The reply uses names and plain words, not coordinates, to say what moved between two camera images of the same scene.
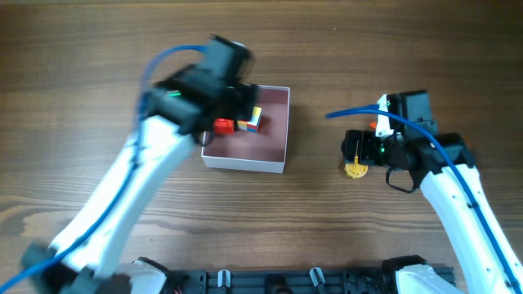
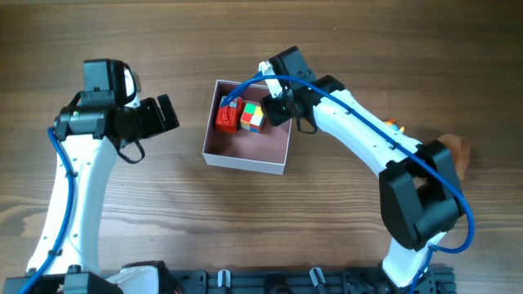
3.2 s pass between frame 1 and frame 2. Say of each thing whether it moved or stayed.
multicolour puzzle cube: stayed
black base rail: stayed
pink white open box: stayed
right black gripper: moved
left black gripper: moved
